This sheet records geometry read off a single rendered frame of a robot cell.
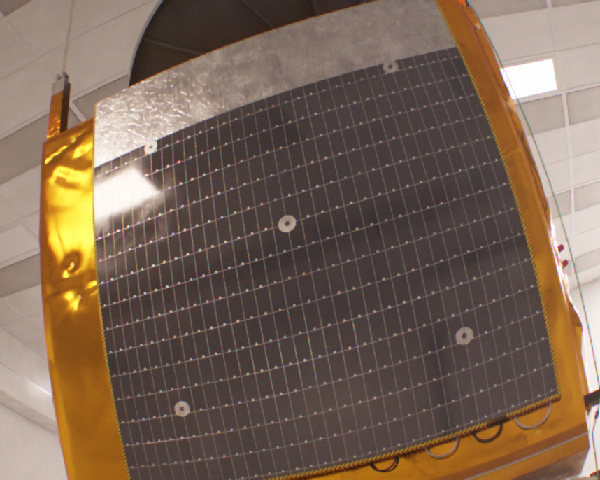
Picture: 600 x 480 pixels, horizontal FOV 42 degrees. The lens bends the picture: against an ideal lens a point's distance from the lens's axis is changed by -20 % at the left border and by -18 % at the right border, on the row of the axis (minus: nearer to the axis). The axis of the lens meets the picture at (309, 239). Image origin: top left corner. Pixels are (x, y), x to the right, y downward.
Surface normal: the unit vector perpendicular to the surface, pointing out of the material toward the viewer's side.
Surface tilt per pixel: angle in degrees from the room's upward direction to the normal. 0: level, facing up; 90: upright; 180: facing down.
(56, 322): 88
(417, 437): 90
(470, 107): 90
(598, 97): 180
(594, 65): 180
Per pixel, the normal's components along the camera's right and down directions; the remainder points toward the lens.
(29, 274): 0.17, 0.87
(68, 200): -0.30, -0.40
